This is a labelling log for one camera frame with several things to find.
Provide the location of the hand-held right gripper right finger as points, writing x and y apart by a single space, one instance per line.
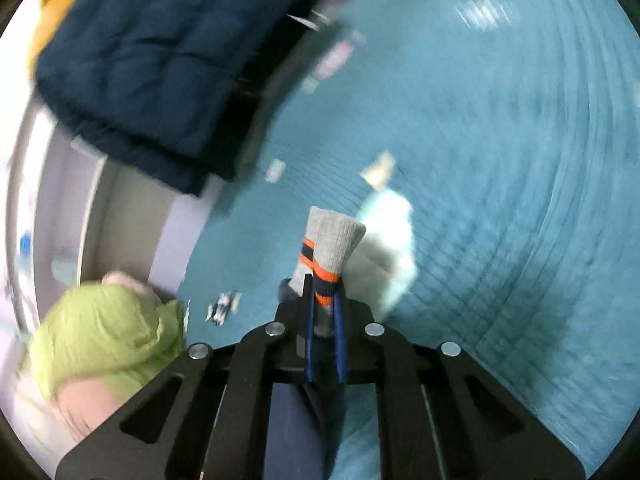
341 345

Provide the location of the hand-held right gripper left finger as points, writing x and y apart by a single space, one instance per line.
309 345

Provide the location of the grey sock with orange stripes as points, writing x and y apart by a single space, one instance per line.
331 247

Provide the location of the black and white small scrap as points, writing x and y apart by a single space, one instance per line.
222 308

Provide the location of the pale white cloth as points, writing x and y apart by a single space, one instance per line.
395 250

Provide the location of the small white paper scrap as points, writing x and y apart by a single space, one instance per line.
275 170

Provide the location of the tan paper scrap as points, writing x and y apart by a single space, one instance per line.
380 167

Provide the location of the light green cloth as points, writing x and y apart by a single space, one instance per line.
105 335

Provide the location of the teal quilted mat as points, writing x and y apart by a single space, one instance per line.
500 185

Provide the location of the pink cloth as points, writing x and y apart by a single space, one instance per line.
85 410

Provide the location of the white cabinet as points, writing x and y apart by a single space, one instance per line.
60 200

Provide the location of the navy quilted jacket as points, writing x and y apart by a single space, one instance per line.
150 60

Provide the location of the yellow cloth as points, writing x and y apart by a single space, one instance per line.
55 15

